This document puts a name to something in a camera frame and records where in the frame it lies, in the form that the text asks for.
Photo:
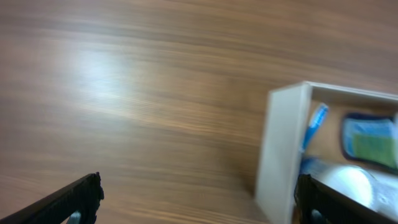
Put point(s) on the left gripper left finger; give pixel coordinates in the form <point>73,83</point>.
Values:
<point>77,202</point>

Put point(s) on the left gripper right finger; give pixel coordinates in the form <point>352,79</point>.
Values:
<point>312,195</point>

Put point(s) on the white lidded blue jar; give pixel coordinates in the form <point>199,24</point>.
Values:
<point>351,181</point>

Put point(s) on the clear spray bottle dark liquid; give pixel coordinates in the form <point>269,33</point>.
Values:
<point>370,139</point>

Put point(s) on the blue white toothbrush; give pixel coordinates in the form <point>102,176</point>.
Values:
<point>316,121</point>

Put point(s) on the white cardboard box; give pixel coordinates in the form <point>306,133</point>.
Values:
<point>289,111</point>

